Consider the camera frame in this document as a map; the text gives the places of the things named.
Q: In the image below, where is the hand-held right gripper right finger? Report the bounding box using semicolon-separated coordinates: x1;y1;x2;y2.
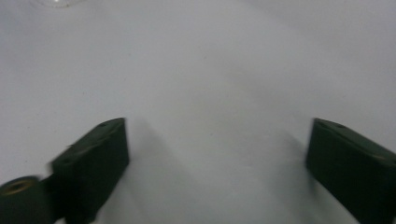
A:
304;117;396;224

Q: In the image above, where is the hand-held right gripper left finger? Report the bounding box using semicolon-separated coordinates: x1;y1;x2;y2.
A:
49;117;131;224

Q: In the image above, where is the clear glass container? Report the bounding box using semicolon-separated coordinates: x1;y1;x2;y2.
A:
29;0;87;9

